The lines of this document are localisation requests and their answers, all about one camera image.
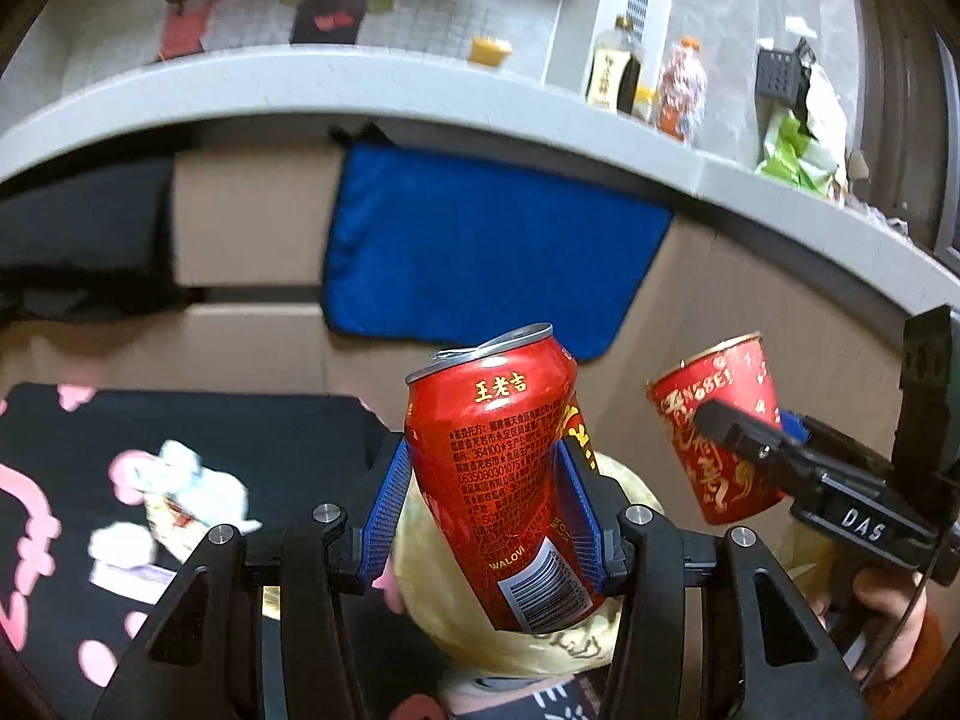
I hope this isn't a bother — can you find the white plastic bag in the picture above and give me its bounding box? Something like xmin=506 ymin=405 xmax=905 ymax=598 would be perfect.
xmin=795 ymin=64 xmax=848 ymax=166

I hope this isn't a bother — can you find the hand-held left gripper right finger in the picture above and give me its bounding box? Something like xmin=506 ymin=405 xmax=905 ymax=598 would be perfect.
xmin=553 ymin=439 xmax=871 ymax=720

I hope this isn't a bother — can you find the white crumpled tissue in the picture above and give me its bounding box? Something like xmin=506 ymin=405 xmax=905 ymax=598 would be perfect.
xmin=90 ymin=521 xmax=162 ymax=567

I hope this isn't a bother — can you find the cardboard box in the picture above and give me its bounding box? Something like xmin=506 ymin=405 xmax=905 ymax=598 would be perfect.
xmin=0 ymin=139 xmax=912 ymax=466

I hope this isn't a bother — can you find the black cloth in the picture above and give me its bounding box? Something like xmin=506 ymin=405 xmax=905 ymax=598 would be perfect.
xmin=0 ymin=157 xmax=192 ymax=327

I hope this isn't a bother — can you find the orange patterned bottle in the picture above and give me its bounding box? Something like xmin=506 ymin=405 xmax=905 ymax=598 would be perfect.
xmin=655 ymin=36 xmax=710 ymax=143

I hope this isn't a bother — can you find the black perforated holder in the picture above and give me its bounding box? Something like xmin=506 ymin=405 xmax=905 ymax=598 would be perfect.
xmin=754 ymin=37 xmax=815 ymax=110

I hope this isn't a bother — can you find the yellow sponge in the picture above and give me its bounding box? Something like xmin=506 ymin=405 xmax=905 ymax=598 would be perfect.
xmin=469 ymin=36 xmax=515 ymax=67

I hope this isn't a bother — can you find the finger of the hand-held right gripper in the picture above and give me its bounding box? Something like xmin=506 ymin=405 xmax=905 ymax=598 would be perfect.
xmin=696 ymin=399 xmax=826 ymax=500
xmin=776 ymin=409 xmax=897 ymax=475

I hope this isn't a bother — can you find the pale yellow plastic bag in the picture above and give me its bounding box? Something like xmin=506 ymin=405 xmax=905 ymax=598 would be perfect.
xmin=259 ymin=450 xmax=852 ymax=698

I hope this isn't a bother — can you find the black blanket pink print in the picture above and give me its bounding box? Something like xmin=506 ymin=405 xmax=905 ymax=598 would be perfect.
xmin=0 ymin=381 xmax=398 ymax=720

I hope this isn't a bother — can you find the person's right hand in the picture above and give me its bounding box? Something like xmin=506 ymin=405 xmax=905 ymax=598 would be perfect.
xmin=814 ymin=566 xmax=932 ymax=680

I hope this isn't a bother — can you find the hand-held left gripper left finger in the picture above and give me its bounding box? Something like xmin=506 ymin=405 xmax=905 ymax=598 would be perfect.
xmin=90 ymin=431 xmax=412 ymax=720

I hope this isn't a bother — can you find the colourful snack wrapper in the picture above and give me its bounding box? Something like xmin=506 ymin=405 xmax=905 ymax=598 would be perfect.
xmin=146 ymin=491 xmax=197 ymax=550

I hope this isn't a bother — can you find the red paper cup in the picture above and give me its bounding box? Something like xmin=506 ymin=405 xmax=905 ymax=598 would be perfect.
xmin=646 ymin=332 xmax=788 ymax=527

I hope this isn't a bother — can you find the pink dress figure wall sticker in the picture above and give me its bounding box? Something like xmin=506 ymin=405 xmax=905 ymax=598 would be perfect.
xmin=154 ymin=0 xmax=241 ymax=61

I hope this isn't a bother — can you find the red drink can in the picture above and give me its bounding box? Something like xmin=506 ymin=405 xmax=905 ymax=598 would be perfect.
xmin=403 ymin=324 xmax=605 ymax=635

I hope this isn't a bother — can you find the blue cloth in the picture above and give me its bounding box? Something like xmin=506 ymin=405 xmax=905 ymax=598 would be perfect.
xmin=321 ymin=141 xmax=676 ymax=362

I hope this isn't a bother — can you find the grey stone counter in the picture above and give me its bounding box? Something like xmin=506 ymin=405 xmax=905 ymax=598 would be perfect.
xmin=0 ymin=45 xmax=960 ymax=316

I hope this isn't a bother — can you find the green plastic bag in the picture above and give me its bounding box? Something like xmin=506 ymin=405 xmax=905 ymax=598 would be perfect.
xmin=754 ymin=109 xmax=845 ymax=196

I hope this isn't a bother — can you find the dark sauce bottle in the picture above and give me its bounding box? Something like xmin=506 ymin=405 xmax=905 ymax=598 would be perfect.
xmin=585 ymin=15 xmax=644 ymax=115

